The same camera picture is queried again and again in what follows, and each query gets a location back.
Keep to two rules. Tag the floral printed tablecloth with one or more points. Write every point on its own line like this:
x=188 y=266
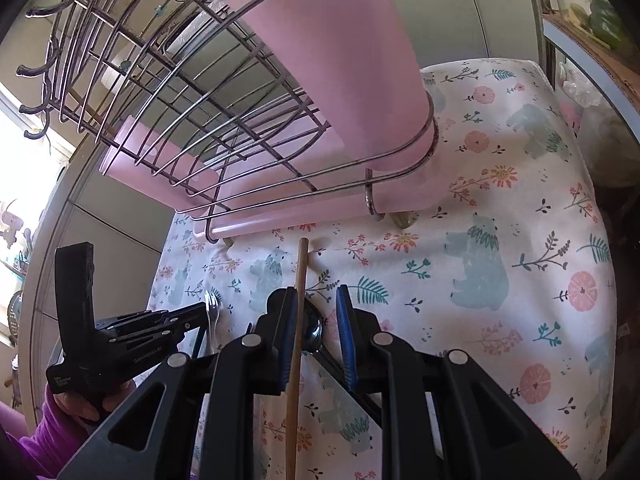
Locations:
x=475 y=270

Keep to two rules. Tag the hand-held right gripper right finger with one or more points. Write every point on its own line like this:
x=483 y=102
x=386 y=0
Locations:
x=344 y=340

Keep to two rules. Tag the black spoon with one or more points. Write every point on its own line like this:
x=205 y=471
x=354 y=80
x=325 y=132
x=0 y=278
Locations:
x=314 y=330

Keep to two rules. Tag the person's left hand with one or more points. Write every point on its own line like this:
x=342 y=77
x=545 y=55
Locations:
x=80 y=405

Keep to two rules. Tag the wooden chopstick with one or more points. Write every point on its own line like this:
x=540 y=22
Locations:
x=300 y=285

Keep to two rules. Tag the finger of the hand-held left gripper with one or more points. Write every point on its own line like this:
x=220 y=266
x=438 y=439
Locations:
x=150 y=341
x=170 y=316

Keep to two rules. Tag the green pumpkin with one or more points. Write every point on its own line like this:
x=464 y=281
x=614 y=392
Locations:
x=607 y=22

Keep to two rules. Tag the pink plastic cup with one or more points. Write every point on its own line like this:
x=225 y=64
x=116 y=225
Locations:
x=340 y=70

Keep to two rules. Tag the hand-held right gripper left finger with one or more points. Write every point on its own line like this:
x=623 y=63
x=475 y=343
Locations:
x=289 y=340

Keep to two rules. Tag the person's left forearm purple sleeve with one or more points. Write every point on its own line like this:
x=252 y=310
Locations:
x=45 y=440

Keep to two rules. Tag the window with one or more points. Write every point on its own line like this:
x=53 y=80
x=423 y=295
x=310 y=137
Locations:
x=20 y=160

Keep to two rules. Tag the pink drip tray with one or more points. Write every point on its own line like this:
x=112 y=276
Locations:
x=300 y=215

